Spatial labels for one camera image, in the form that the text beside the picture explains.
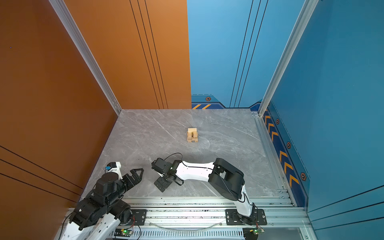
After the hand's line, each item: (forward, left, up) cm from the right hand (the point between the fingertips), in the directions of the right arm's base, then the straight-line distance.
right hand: (163, 181), depth 84 cm
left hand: (0, +9, +13) cm, 16 cm away
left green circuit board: (-23, +16, -3) cm, 28 cm away
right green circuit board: (-24, -45, -5) cm, 51 cm away
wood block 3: (+27, -14, -1) cm, 31 cm away
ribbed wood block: (+32, -16, +6) cm, 36 cm away
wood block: (+27, -14, +5) cm, 31 cm away
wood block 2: (+29, -18, +4) cm, 34 cm away
